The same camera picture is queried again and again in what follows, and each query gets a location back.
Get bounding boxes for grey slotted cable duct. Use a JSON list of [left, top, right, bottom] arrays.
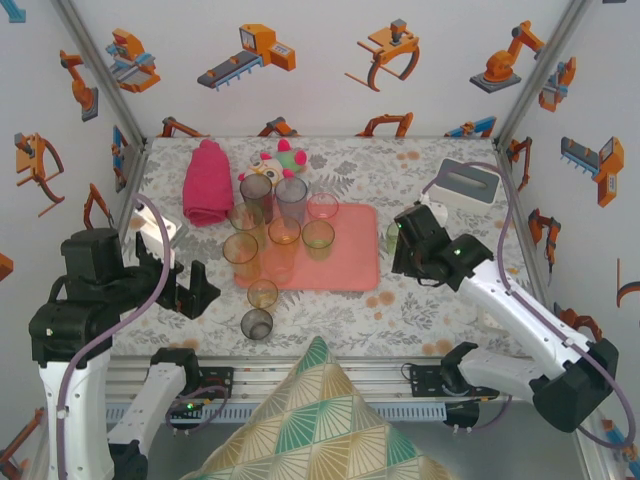
[[107, 403, 447, 422]]

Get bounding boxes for green and pink plush toy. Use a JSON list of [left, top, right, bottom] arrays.
[[273, 138, 308, 179]]

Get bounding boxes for small amber glass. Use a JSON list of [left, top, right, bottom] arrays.
[[267, 215, 303, 249], [246, 278, 280, 310]]

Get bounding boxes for tall blue-grey glass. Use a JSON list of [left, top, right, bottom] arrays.
[[274, 177, 309, 226]]

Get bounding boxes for salmon pink frosted glass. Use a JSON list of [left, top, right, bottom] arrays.
[[260, 244, 296, 285]]

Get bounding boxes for white owl plush toy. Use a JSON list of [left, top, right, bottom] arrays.
[[236, 152, 289, 189]]

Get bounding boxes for white grey tissue box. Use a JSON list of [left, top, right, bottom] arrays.
[[432, 157, 502, 206]]

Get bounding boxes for teal beige patterned pillow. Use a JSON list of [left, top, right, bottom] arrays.
[[179, 335, 454, 480]]

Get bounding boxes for circuit board with green light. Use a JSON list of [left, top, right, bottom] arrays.
[[166, 397, 206, 426]]

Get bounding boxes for folded magenta towel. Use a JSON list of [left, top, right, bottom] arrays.
[[181, 138, 236, 227]]

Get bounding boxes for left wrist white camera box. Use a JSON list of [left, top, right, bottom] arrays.
[[130, 204, 190, 266]]

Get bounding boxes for aluminium frame post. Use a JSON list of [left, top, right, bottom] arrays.
[[492, 0, 597, 149], [49, 0, 151, 149]]

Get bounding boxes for small dark grey glass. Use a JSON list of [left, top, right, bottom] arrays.
[[240, 308, 275, 342]]

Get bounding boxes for tall amber glass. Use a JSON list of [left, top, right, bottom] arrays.
[[221, 231, 263, 281]]

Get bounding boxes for tall dark grey glass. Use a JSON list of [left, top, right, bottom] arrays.
[[238, 173, 275, 226]]

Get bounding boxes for aluminium side rail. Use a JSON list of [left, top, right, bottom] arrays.
[[492, 138, 566, 360], [115, 138, 154, 231]]

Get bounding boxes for black adapter box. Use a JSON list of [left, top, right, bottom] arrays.
[[442, 399, 481, 431]]

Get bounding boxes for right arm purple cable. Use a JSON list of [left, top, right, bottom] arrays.
[[419, 162, 632, 449]]

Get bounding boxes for pink plastic tray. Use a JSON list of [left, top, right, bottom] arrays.
[[233, 201, 381, 291]]

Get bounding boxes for tall green glass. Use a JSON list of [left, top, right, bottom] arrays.
[[228, 201, 269, 249]]

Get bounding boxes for aluminium table edge rail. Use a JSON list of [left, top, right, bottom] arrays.
[[104, 355, 594, 401]]

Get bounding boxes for small pink glass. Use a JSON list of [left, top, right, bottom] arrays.
[[305, 193, 340, 221]]

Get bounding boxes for white square clock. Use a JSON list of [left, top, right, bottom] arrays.
[[478, 303, 507, 335]]

